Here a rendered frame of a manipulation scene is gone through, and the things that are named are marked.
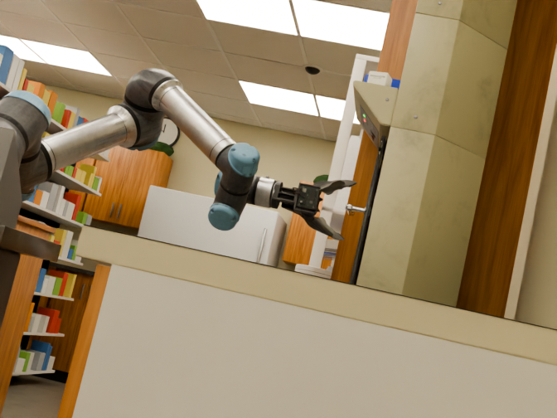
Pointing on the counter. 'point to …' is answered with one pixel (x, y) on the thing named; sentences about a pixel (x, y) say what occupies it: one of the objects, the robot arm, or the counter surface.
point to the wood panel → (535, 60)
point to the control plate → (369, 126)
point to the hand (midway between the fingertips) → (351, 211)
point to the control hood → (375, 104)
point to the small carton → (380, 78)
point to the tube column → (476, 16)
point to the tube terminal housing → (433, 162)
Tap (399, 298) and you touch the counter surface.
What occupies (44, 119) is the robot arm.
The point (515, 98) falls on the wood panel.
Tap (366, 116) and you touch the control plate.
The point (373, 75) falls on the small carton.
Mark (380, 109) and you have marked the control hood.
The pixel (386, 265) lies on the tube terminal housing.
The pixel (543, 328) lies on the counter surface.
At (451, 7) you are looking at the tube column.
